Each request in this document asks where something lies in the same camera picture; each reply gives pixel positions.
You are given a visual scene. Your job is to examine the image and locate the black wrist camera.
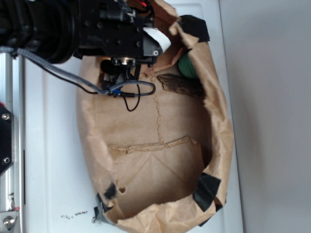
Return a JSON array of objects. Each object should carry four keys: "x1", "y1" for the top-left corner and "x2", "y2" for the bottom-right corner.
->
[{"x1": 100, "y1": 60, "x2": 131, "y2": 89}]

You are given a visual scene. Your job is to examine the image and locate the thin black cable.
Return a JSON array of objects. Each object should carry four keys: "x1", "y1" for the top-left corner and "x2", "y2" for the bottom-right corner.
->
[{"x1": 43, "y1": 65, "x2": 141, "y2": 112}]

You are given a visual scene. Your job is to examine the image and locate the grey braided cable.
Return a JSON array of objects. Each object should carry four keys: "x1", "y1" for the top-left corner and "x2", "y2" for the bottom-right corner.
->
[{"x1": 0, "y1": 46, "x2": 156, "y2": 99}]

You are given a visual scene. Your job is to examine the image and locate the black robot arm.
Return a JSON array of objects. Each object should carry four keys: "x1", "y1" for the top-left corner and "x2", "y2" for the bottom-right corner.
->
[{"x1": 0, "y1": 0, "x2": 171, "y2": 65}]

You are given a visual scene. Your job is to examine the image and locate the aluminium frame rail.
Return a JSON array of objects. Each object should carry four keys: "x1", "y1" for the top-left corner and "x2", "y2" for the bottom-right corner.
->
[{"x1": 0, "y1": 53, "x2": 26, "y2": 233}]

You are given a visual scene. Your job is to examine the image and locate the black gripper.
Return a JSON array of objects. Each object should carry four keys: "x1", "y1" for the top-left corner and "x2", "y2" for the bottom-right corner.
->
[{"x1": 74, "y1": 0, "x2": 171, "y2": 66}]

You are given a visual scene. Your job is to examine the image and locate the dark wood bark piece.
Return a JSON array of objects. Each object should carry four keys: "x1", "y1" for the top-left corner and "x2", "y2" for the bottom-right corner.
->
[{"x1": 157, "y1": 73, "x2": 205, "y2": 98}]

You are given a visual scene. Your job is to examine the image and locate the green textured ball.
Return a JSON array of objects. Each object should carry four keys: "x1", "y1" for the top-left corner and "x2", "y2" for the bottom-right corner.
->
[{"x1": 178, "y1": 53, "x2": 198, "y2": 79}]

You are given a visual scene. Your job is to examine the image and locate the black mounting plate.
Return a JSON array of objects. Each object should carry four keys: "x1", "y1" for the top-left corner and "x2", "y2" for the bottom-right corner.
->
[{"x1": 0, "y1": 103, "x2": 13, "y2": 176}]

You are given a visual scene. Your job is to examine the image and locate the brown paper bag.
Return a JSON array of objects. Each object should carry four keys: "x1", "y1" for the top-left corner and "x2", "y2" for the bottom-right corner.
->
[{"x1": 76, "y1": 0, "x2": 234, "y2": 233}]

